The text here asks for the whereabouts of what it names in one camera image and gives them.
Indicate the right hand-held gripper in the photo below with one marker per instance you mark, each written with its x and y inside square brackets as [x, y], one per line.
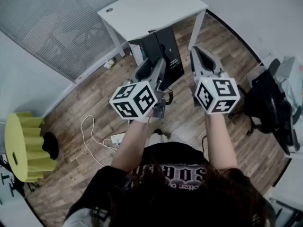
[217, 96]

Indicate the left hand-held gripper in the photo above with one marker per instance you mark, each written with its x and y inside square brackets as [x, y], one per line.
[132, 100]

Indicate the black rectangular box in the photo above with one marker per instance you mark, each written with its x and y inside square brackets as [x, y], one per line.
[169, 46]

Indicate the person's right forearm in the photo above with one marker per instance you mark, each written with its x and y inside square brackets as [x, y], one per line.
[220, 141]

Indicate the person's left forearm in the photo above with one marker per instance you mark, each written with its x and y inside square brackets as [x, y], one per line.
[130, 145]

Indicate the black office chair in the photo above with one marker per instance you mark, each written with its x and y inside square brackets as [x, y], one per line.
[267, 103]

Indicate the small green and white packet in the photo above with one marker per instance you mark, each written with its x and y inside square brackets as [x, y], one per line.
[109, 64]

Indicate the pale wristwatch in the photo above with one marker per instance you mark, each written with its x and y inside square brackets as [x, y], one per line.
[148, 120]

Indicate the person's white trousers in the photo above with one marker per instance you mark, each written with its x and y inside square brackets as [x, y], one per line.
[156, 139]

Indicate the white power strip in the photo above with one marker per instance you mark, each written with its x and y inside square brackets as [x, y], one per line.
[117, 138]

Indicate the person's black printed t-shirt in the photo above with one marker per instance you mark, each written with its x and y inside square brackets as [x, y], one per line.
[172, 155]

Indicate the black round object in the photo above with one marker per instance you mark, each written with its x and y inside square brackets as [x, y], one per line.
[50, 145]

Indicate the yellow-green folding stool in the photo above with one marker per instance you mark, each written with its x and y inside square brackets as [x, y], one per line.
[19, 148]

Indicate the black stand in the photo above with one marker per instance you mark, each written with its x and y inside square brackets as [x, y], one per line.
[10, 183]

